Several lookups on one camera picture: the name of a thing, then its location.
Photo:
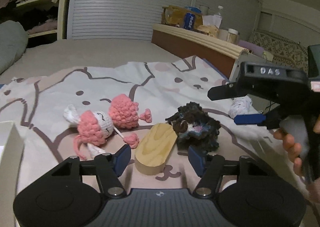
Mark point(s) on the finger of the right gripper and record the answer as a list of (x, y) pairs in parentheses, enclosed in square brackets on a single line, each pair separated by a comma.
[(249, 119)]

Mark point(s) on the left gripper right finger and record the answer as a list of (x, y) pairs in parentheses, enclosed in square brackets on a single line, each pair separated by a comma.
[(209, 168)]

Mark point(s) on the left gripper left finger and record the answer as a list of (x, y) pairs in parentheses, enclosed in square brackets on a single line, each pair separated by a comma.
[(108, 168)]

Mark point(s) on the white speckled crochet toy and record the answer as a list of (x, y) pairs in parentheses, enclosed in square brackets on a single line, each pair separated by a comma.
[(240, 106)]

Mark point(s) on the pink crochet doll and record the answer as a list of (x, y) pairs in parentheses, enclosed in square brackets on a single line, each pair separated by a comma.
[(95, 127)]

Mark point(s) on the dark crochet flower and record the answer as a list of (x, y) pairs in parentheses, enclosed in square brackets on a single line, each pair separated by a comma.
[(194, 127)]

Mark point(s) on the oval wooden block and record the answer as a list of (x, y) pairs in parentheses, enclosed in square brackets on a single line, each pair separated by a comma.
[(154, 149)]

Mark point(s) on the person right hand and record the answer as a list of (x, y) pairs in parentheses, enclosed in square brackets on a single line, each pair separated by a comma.
[(294, 150)]

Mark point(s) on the cartoon cat patterned cloth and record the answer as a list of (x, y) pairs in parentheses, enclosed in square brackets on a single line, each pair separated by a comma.
[(36, 106)]

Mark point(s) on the white jar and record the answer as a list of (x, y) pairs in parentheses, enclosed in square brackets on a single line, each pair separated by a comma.
[(232, 36)]

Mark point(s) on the white cardboard box tray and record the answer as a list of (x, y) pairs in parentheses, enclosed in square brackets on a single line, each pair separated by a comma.
[(7, 166)]

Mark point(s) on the wooden headboard ledge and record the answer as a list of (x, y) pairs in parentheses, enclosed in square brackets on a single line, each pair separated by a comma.
[(184, 43)]

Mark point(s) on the tissue pack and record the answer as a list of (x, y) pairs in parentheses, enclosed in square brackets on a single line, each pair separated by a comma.
[(214, 20)]

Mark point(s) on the clear plastic bottle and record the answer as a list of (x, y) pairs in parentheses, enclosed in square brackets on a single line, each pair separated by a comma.
[(219, 14)]

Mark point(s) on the blue pepsi can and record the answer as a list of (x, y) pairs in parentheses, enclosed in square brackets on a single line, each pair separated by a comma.
[(189, 20)]

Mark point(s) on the brown cardboard box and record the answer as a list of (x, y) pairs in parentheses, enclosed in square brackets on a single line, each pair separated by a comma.
[(174, 16)]

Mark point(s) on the grey-green duvet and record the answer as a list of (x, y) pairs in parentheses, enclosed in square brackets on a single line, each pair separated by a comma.
[(14, 40)]

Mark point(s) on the cream wall shelf unit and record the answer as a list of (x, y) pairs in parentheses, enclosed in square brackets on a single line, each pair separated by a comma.
[(45, 21)]

